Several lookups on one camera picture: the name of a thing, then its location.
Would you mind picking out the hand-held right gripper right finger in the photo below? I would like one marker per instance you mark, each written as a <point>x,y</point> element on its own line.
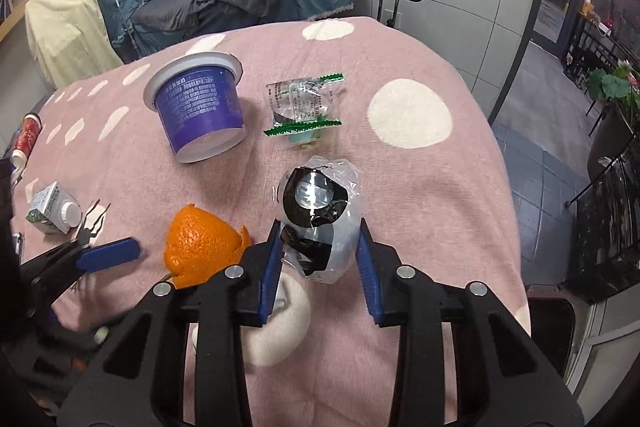
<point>370,277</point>

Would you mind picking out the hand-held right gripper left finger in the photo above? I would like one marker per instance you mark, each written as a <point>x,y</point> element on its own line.
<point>267,272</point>

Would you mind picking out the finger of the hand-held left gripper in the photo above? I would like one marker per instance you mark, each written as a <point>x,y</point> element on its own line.
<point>107,254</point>

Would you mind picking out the orange peel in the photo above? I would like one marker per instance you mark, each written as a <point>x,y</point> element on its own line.
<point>200,242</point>

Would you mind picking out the green milk carton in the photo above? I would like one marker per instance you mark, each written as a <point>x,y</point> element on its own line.
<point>47,207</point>

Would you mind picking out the black white plastic wrapper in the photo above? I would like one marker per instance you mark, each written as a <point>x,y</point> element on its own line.
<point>310,202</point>

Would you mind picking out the clear green-edged candy wrapper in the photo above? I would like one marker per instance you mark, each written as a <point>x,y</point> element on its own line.
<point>300,107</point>

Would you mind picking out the purple yogurt cup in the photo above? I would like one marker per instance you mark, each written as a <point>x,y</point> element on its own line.
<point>200,107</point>

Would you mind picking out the black waste bin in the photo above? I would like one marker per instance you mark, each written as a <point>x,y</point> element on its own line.
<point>550,327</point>

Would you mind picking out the pink dotted blanket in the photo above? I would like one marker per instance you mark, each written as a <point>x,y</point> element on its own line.
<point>425,207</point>

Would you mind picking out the cream garment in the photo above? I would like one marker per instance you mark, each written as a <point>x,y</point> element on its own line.
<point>65,27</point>

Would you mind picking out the black rolling cart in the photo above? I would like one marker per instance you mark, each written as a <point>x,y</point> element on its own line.
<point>605,232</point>

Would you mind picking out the massage bed grey cover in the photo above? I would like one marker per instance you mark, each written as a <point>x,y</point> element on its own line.
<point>225,2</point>

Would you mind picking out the potted green plant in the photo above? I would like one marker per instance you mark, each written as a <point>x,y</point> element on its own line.
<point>612,84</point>

